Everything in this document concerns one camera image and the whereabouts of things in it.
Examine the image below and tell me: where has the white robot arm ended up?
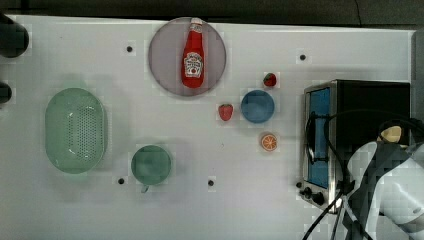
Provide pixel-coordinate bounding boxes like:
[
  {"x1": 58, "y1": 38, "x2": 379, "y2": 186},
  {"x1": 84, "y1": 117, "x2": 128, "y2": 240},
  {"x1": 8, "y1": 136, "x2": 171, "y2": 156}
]
[{"x1": 342, "y1": 141, "x2": 424, "y2": 240}]

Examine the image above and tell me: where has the silver black toaster oven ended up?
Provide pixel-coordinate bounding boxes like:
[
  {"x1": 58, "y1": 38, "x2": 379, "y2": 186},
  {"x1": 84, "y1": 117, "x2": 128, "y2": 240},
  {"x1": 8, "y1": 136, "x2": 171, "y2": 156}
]
[{"x1": 298, "y1": 79, "x2": 411, "y2": 210}]

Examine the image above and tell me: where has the red strawberry near plate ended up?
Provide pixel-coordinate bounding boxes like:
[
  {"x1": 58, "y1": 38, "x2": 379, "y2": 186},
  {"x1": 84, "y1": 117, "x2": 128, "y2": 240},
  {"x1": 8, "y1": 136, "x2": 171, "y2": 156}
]
[{"x1": 218, "y1": 104, "x2": 234, "y2": 121}]

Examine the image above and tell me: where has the blue bowl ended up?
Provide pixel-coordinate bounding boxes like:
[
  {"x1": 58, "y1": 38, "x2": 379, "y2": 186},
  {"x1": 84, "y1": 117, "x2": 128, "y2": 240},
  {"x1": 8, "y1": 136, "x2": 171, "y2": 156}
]
[{"x1": 240, "y1": 90, "x2": 275, "y2": 124}]

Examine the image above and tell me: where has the red ketchup bottle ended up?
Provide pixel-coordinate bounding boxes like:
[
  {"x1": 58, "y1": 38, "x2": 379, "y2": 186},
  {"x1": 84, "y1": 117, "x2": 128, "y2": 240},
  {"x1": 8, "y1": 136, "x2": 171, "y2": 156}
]
[{"x1": 181, "y1": 18, "x2": 205, "y2": 89}]

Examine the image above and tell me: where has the orange slice toy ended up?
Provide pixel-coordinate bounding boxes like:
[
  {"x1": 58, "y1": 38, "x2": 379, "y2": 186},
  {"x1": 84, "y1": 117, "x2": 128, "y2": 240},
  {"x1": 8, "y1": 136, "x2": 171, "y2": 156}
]
[{"x1": 260, "y1": 134, "x2": 278, "y2": 152}]

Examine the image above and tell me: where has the red strawberry far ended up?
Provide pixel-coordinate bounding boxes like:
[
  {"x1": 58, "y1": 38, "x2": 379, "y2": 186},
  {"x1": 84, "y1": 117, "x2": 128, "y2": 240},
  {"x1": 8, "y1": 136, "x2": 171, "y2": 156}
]
[{"x1": 263, "y1": 73, "x2": 277, "y2": 87}]

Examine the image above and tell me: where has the green measuring cup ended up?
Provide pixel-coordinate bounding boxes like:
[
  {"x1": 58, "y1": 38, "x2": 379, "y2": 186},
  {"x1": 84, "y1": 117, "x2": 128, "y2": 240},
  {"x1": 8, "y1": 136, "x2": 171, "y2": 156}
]
[{"x1": 131, "y1": 145, "x2": 172, "y2": 193}]

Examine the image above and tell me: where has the grey round plate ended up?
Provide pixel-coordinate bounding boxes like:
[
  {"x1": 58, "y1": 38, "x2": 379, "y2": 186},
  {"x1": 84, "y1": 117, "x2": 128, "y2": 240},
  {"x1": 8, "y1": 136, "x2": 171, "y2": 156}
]
[{"x1": 148, "y1": 17, "x2": 226, "y2": 97}]

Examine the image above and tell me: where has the green oval colander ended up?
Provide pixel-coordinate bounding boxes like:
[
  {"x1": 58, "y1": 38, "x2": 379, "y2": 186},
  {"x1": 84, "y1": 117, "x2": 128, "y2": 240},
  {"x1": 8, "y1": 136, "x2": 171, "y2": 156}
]
[{"x1": 45, "y1": 88, "x2": 106, "y2": 174}]

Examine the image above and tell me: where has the dark round object at edge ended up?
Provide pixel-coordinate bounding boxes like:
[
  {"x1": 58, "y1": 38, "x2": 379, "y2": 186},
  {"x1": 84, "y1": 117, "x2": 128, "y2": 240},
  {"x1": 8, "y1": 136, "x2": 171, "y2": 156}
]
[{"x1": 0, "y1": 82, "x2": 12, "y2": 104}]

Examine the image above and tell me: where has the black cylindrical container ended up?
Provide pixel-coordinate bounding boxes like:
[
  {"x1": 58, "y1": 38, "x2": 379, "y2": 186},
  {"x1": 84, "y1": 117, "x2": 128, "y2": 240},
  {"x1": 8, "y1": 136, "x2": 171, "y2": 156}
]
[{"x1": 0, "y1": 13, "x2": 29, "y2": 58}]

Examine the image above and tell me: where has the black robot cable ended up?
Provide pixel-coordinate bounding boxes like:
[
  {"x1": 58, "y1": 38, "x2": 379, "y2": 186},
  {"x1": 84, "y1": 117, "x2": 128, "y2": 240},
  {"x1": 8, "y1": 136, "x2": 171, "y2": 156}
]
[{"x1": 301, "y1": 108, "x2": 424, "y2": 240}]

